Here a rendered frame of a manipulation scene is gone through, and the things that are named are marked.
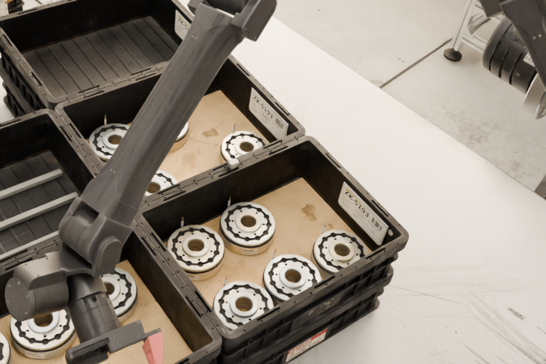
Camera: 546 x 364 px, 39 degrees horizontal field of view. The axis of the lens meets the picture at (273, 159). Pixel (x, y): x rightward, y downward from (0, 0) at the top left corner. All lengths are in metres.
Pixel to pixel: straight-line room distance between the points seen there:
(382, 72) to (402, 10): 0.49
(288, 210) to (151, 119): 0.54
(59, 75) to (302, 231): 0.65
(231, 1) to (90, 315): 0.46
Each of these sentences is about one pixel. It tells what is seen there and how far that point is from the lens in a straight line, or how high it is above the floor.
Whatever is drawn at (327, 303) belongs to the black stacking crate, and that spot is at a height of 0.85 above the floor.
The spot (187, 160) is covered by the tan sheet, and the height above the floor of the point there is 0.83.
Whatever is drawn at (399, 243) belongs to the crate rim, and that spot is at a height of 0.93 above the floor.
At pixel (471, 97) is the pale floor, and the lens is 3.26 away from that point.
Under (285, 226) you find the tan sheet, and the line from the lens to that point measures 1.47.
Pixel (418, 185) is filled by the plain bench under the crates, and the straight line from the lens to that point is 1.81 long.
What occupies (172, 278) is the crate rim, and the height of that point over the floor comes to 0.93.
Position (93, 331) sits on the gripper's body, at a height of 1.06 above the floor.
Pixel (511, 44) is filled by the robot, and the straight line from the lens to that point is 1.48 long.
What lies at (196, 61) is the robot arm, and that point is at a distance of 1.03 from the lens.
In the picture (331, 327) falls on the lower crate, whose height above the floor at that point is 0.74.
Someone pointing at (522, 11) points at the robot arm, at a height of 1.53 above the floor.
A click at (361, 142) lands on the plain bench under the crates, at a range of 1.86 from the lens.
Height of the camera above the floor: 1.96
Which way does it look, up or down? 46 degrees down
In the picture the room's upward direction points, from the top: 11 degrees clockwise
